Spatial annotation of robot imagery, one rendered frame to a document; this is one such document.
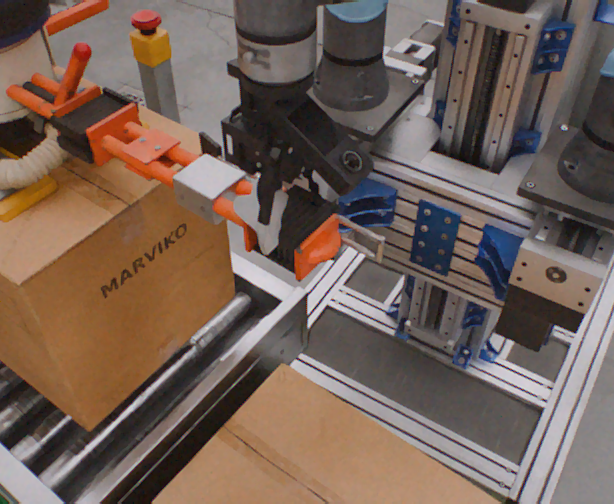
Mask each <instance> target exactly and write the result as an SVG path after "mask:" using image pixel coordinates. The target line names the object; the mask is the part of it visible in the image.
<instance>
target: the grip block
mask: <svg viewBox="0 0 614 504"><path fill-rule="evenodd" d="M102 93H103V94H101V90H100V87H99V86H97V85H96V86H94V87H92V88H90V89H89V90H87V91H84V92H82V93H80V94H78V95H76V96H75V97H73V98H71V99H69V100H67V101H64V102H63V103H61V105H59V106H57V107H55V108H53V109H51V110H50V112H51V115H52V116H51V117H50V120H51V123H52V126H53V128H54V129H56V131H57V134H58V136H57V137H56V138H57V141H58V144H59V148H61V149H63V150H64V151H67V152H69V153H70V154H72V155H74V156H76V157H77V158H79V159H81V160H82V161H84V162H86V163H89V164H93V163H94V159H93V157H94V158H95V162H96V164H97V165H98V166H101V165H102V164H104V163H106V162H107V161H110V160H111V159H113V158H114V157H116V156H114V155H112V154H110V153H107V152H106V151H104V150H102V149H101V146H100V142H101V139H102V138H103V137H104V136H106V135H110V136H112V137H114V138H116V139H118V140H120V141H121V142H123V143H125V144H129V143H131V142H133V141H134V140H133V139H131V138H128V137H127V136H125V135H124V134H123V128H124V125H125V123H127V122H128V121H133V122H135V123H137V124H139V125H141V126H142V123H141V121H140V120H139V115H138V113H139V109H138V104H137V102H136V101H134V100H132V99H130V98H127V97H125V96H123V95H121V94H119V93H117V92H115V91H113V90H111V89H109V88H106V87H104V88H102Z"/></svg>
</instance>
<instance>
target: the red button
mask: <svg viewBox="0 0 614 504"><path fill-rule="evenodd" d="M161 22H162V20H161V15H160V14H159V13H157V12H155V11H153V10H143V11H139V12H136V13H135V14H134V15H133V16H132V17H131V23H132V26H133V27H135V28H136V29H138V30H140V34H142V35H145V36H148V35H153V34H155V33H156V32H157V29H156V28H157V27H158V26H159V25H160V24H161Z"/></svg>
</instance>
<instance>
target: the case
mask: <svg viewBox="0 0 614 504"><path fill-rule="evenodd" d="M138 109H139V113H138V115H139V119H140V120H142V121H144V122H146V123H147V124H148V128H149V131H151V130H153V129H155V128H156V129H158V130H160V131H161V132H163V133H165V134H167V135H169V136H172V137H174V138H176V139H178V140H180V141H181V143H180V144H178V145H179V146H181V147H183V149H185V150H187V151H189V152H191V153H194V154H196V155H198V156H199V157H202V156H203V154H202V152H201V145H200V138H199V133H197V132H195V131H193V130H189V129H187V128H185V126H183V125H181V124H179V123H177V122H175V121H173V120H170V119H168V118H165V117H163V116H161V115H159V114H157V113H155V112H153V111H151V110H148V109H146V108H144V107H141V105H139V104H138ZM93 159H94V163H93V164H89V163H86V162H84V161H82V160H81V159H79V158H75V159H73V160H72V161H70V160H68V159H67V160H65V161H63V162H62V164H61V165H58V168H57V169H53V172H49V175H48V176H50V177H51V178H53V179H54V180H56V182H57V184H58V191H56V192H55V193H53V194H51V195H50V196H48V197H47V198H44V199H42V200H41V201H39V202H38V203H36V204H34V205H33V206H31V207H30V208H28V210H27V211H25V212H22V213H21V214H19V215H18V216H16V217H14V218H13V219H11V220H10V221H8V222H3V221H1V220H0V361H3V362H4V363H5V364H6V365H8V366H9V367H10V368H11V369H12V370H14V371H15V372H16V373H17V374H19V376H20V377H21V378H22V379H24V380H26V381H27V382H28V383H29V384H31V385H32V386H33V387H34V388H36V389H37V390H38V391H39V392H40V393H42V394H43V395H44V397H46V398H48V399H49V400H50V401H51V402H52V403H54V404H55V405H56V406H57V407H59V408H60V409H61V410H62V411H64V412H65V413H67V414H68V415H69V416H71V418H72V419H73V420H74V421H76V422H77V423H78V424H79V425H80V426H82V427H83V428H84V429H85V430H88V431H91V430H93V429H94V428H95V427H96V426H97V425H98V424H99V423H100V422H101V421H102V420H103V419H104V418H105V417H106V415H107V414H110V413H111V412H112V411H113V410H114V409H115V408H116V407H117V406H118V405H119V404H120V403H121V402H122V401H123V400H125V399H126V398H127V397H128V396H129V394H131V393H132V392H133V391H134V390H135V389H136V388H137V387H138V386H139V385H140V384H142V383H143V382H144V381H145V380H146V379H147V378H148V377H149V376H150V375H152V373H153V372H154V371H155V370H156V369H158V368H159V367H160V366H161V365H162V364H163V363H164V362H165V361H166V360H167V359H168V358H169V357H170V356H171V355H173V354H175V352H176V351H177V350H178V349H179V348H180V347H181V346H182V345H183V344H184V343H185V342H186V341H187V340H188V339H190V338H191V337H193V336H194V335H195V334H196V333H197V331H198V330H199V329H200V328H201V327H202V326H203V325H204V324H205V323H207V322H208V321H209V320H210V319H211V318H212V317H214V316H215V315H216V314H217V313H218V311H219V310H220V309H221V308H223V307H224V306H225V305H226V304H227V303H228V302H229V301H230V300H231V299H232V298H234V297H235V296H236V288H235V280H234V270H232V262H231V254H230V244H229V236H228V227H227V219H226V218H225V219H224V220H222V221H221V222H220V223H219V224H217V225H215V224H212V223H210V222H208V221H207V220H205V219H203V218H201V217H200V216H198V215H196V214H194V213H193V212H190V211H188V209H186V208H185V207H183V206H181V205H179V204H178V203H177V200H176V195H175V190H174V188H171V187H169V186H167V185H166V184H164V183H162V182H160V181H159V180H157V179H153V180H152V181H148V180H146V179H144V178H143V177H141V176H139V175H137V174H135V173H134V172H132V171H129V170H127V169H126V167H124V165H125V164H126V162H124V161H123V160H121V159H119V158H117V157H114V158H113V159H111V160H110V161H107V162H106V163H104V164H102V165H101V166H98V165H97V164H96V162H95V158H94V157H93Z"/></svg>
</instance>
